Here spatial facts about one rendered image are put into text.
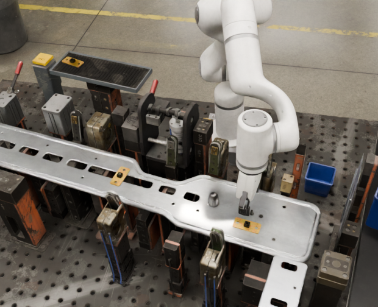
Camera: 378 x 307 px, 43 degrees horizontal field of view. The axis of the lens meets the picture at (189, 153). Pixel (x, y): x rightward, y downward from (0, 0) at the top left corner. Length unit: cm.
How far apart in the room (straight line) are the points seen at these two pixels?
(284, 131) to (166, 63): 275
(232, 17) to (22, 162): 93
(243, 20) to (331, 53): 282
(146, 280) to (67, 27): 314
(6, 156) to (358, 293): 125
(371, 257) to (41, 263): 114
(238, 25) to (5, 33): 317
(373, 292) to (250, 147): 52
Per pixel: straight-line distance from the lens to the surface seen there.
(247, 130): 115
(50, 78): 200
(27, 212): 179
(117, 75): 182
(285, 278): 141
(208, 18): 145
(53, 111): 180
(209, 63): 175
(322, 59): 397
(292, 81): 370
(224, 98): 188
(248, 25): 127
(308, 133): 225
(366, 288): 141
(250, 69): 122
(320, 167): 200
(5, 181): 172
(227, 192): 158
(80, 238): 190
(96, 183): 165
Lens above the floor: 222
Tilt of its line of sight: 46 degrees down
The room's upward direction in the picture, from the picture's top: 3 degrees counter-clockwise
